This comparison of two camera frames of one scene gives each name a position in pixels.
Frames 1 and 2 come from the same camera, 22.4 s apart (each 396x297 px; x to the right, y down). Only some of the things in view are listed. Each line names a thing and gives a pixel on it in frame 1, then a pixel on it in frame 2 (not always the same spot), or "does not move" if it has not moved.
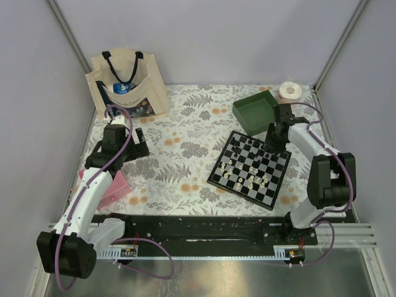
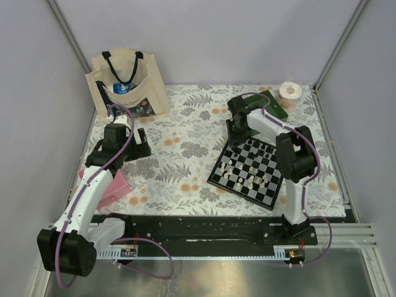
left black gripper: (139, 150) does not move
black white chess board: (245, 169) does not move
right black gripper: (269, 144) to (233, 139)
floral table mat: (185, 145) does not move
